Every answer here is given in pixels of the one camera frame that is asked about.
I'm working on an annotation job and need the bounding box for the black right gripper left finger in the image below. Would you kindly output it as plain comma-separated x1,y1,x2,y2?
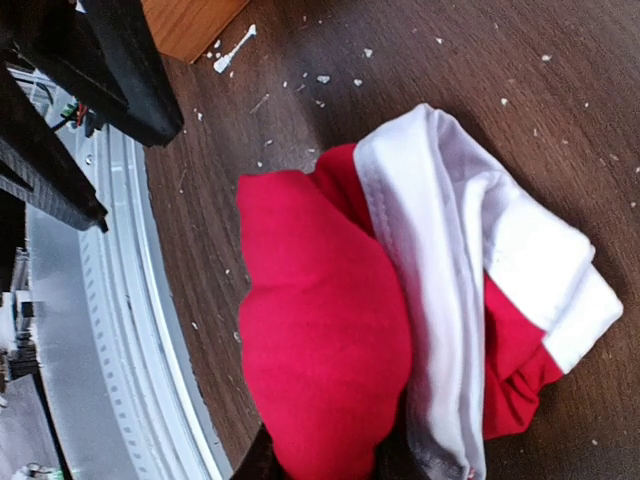
239,425,285,480

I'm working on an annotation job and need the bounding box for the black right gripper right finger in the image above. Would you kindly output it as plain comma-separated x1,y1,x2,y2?
379,429,427,480

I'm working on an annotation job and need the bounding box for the red white underwear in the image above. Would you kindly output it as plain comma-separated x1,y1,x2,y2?
237,104,623,479

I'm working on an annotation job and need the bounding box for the wooden compartment tray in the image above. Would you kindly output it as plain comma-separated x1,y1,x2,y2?
141,0,249,64

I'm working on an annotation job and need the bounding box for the front aluminium rail frame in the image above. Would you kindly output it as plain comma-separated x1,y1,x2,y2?
13,71,232,479

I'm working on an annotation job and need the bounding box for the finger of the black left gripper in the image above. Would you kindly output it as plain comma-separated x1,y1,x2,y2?
1,1,108,232
81,1,184,147

